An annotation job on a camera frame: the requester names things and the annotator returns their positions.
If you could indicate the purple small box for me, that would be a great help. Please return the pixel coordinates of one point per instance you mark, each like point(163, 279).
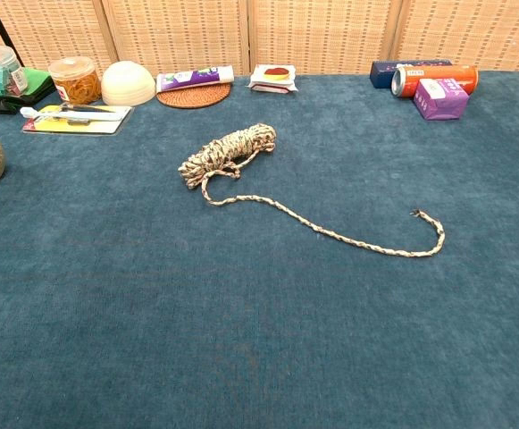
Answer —
point(440, 100)

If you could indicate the purple white toothpaste tube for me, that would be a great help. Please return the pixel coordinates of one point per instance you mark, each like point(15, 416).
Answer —
point(192, 78)

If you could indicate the wrapped pastry snack pack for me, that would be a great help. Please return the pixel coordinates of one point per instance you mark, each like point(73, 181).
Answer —
point(272, 78)

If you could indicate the round woven rattan coaster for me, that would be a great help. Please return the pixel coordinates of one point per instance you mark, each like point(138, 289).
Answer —
point(196, 99)

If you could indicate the green folded cloth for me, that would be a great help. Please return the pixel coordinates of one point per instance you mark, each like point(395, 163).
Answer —
point(40, 85)

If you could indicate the yellow razor blister pack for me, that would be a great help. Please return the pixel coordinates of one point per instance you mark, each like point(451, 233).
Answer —
point(62, 126)

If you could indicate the clear jar of rubber bands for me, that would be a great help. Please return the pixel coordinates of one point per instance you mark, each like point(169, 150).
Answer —
point(78, 85)

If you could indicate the light blue toothbrush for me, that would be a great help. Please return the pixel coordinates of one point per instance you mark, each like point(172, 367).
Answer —
point(76, 117)

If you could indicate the dark blue long box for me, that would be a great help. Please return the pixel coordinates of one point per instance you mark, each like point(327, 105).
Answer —
point(379, 73)

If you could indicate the cream upturned bowl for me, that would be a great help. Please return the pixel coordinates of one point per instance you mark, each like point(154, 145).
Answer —
point(127, 85)

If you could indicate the blue carpet table cover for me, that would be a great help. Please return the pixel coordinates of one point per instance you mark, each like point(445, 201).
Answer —
point(259, 335)

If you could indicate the bamboo folding screen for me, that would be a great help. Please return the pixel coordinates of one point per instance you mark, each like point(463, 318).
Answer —
point(178, 31)

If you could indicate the orange drink can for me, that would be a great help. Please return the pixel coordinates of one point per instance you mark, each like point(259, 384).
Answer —
point(442, 73)

